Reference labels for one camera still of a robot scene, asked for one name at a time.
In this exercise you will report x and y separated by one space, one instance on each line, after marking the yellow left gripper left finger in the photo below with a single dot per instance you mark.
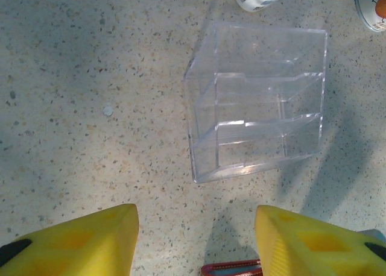
84 249

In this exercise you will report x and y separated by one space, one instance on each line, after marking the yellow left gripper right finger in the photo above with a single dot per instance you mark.
301 252

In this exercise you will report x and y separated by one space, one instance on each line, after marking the clear acrylic card organizer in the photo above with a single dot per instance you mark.
256 107

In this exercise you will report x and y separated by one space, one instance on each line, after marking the small orange tin can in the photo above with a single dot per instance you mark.
369 14

